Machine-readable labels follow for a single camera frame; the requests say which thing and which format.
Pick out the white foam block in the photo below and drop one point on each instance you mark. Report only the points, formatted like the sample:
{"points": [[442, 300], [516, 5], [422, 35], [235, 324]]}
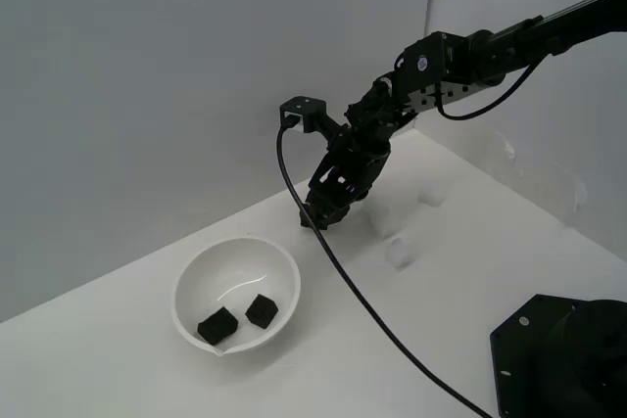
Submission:
{"points": [[433, 195], [387, 219]]}

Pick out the black foam cube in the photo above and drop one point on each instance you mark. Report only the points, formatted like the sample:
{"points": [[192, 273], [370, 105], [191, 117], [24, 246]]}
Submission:
{"points": [[218, 326], [261, 311]]}

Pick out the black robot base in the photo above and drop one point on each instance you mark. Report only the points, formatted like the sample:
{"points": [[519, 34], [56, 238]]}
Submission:
{"points": [[539, 364]]}

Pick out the small white foam cube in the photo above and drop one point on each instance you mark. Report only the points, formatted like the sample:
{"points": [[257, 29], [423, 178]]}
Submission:
{"points": [[399, 254]]}

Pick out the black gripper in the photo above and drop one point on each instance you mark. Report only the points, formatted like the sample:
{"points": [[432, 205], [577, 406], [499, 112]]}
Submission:
{"points": [[352, 168]]}

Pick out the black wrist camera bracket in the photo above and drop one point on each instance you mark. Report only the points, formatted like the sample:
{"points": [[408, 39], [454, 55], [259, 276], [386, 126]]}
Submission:
{"points": [[303, 107]]}

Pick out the white bowl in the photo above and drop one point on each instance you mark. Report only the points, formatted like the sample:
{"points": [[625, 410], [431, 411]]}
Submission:
{"points": [[235, 261]]}

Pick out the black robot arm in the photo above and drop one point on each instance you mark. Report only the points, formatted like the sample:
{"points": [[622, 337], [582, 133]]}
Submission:
{"points": [[431, 65]]}

